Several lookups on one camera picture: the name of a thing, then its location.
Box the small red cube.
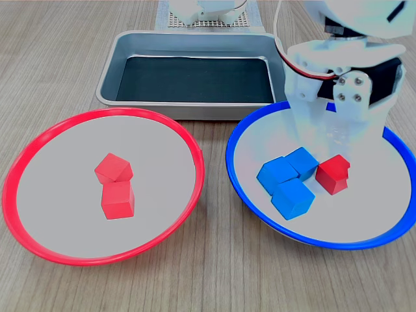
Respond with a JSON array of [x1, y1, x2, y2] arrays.
[[101, 180, 136, 221], [94, 152, 135, 184], [315, 153, 352, 196]]

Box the white plate blue rim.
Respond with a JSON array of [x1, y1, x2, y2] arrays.
[[226, 100, 416, 252]]

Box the small blue cube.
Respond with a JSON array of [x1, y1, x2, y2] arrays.
[[285, 146, 320, 183], [270, 178, 317, 221], [256, 156, 300, 196]]

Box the black tray mat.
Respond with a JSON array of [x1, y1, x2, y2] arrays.
[[115, 55, 276, 103]]

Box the pale tape sheet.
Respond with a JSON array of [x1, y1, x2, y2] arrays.
[[155, 0, 265, 33]]

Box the steel tray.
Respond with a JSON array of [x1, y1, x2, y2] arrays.
[[96, 30, 289, 122]]

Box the white plate red rim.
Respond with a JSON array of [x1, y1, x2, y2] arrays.
[[1, 107, 206, 268]]

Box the red white black servo cable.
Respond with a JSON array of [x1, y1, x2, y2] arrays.
[[273, 0, 341, 83]]

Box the pale perforated base plate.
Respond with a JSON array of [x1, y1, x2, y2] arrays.
[[167, 11, 252, 29]]

